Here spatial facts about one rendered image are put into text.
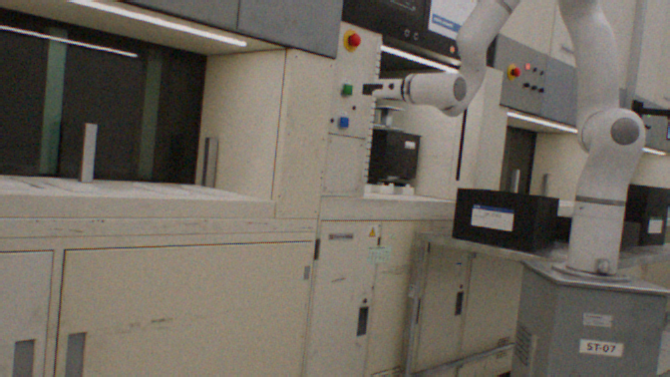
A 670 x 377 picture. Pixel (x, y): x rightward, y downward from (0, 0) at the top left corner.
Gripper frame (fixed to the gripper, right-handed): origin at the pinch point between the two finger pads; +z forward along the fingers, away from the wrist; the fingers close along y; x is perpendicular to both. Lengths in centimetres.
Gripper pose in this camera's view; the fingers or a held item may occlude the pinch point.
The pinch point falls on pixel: (369, 89)
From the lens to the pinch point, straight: 174.7
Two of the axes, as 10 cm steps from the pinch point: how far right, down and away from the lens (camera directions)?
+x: 1.1, -9.9, -0.5
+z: -7.0, -1.1, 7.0
